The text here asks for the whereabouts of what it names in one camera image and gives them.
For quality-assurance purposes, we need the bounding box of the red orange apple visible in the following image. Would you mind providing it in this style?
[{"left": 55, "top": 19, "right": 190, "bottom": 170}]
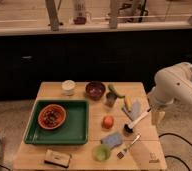
[{"left": 102, "top": 116, "right": 114, "bottom": 129}]

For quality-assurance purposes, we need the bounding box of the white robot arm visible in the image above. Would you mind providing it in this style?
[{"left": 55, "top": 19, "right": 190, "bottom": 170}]
[{"left": 147, "top": 62, "right": 192, "bottom": 125}]

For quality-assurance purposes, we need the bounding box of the green plastic cup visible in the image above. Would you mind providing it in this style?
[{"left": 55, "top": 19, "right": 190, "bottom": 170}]
[{"left": 92, "top": 144, "right": 111, "bottom": 162}]

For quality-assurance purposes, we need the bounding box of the white paper cup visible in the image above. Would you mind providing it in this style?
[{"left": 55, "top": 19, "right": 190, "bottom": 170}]
[{"left": 61, "top": 80, "right": 76, "bottom": 96}]

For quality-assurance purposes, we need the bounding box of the grey cloth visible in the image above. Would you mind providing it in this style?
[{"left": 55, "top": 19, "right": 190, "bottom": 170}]
[{"left": 122, "top": 100, "right": 141, "bottom": 121}]

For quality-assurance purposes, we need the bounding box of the yellow banana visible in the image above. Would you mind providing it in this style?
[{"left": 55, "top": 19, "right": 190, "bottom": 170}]
[{"left": 124, "top": 96, "right": 132, "bottom": 112}]

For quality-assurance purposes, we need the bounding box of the blue sponge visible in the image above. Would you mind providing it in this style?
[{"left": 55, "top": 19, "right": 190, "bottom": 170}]
[{"left": 101, "top": 132, "right": 123, "bottom": 149}]

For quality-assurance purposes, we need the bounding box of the silver fork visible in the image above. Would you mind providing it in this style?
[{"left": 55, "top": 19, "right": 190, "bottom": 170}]
[{"left": 117, "top": 134, "right": 141, "bottom": 159}]

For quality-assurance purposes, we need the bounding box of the green cucumber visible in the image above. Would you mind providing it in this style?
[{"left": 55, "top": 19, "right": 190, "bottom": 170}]
[{"left": 108, "top": 84, "right": 125, "bottom": 98}]

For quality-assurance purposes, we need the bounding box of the dark red bowl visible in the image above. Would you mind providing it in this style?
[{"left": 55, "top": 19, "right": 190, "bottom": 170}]
[{"left": 85, "top": 81, "right": 106, "bottom": 100}]

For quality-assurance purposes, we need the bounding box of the green plastic tray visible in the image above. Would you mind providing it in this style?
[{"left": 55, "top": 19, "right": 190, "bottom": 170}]
[{"left": 24, "top": 99, "right": 89, "bottom": 145}]

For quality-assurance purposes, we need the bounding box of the orange bowl with food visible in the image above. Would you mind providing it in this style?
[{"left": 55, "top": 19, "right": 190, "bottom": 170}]
[{"left": 38, "top": 104, "right": 67, "bottom": 130}]

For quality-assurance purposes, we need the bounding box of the wooden block eraser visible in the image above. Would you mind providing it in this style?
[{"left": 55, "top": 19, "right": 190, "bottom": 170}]
[{"left": 44, "top": 149, "right": 71, "bottom": 168}]

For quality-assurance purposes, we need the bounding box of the black cable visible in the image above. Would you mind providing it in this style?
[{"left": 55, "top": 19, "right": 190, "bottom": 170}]
[{"left": 158, "top": 132, "right": 192, "bottom": 171}]

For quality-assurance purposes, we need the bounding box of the white handled black brush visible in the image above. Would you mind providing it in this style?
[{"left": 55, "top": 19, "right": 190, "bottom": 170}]
[{"left": 124, "top": 109, "right": 151, "bottom": 133}]

